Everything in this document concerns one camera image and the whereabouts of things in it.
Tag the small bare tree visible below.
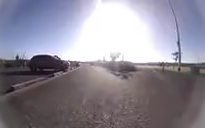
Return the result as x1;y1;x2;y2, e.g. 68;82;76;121
109;51;122;63

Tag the low dark bush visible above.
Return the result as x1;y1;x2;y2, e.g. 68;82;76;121
104;60;138;74

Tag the grey gravel path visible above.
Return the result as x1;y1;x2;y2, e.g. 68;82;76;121
0;63;204;128

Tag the dark car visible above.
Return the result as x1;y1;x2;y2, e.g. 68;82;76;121
28;54;71;73

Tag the pale concrete kerb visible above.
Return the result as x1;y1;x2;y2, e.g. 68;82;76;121
5;65;83;94

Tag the tall street lamp pole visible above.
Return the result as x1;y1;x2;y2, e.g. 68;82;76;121
167;0;183;72

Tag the dark asphalt parking lot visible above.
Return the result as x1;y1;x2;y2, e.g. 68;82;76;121
0;68;66;98

